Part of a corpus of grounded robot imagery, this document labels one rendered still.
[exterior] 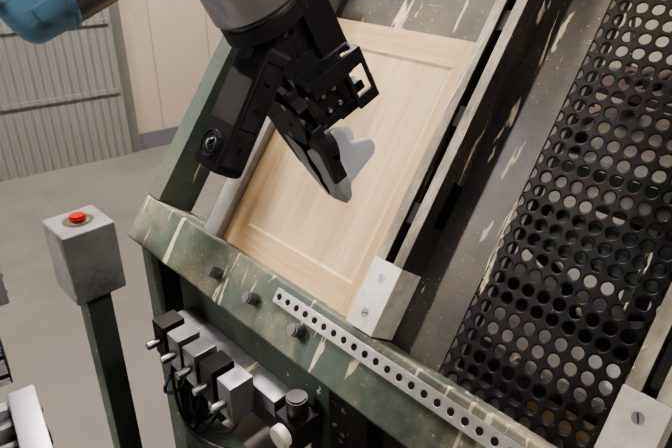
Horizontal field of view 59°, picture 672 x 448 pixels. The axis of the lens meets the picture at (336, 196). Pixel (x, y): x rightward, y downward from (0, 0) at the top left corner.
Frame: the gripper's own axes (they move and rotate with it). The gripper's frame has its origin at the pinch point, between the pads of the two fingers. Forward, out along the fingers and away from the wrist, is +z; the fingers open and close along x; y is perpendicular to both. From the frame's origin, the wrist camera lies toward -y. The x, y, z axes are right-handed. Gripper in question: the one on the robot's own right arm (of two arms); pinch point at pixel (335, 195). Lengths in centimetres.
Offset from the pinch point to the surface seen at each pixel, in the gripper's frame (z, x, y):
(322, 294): 46, 35, -1
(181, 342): 48, 54, -28
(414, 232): 34.8, 20.5, 15.6
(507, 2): 16, 28, 54
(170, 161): 35, 94, -4
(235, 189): 37, 69, 2
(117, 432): 83, 83, -60
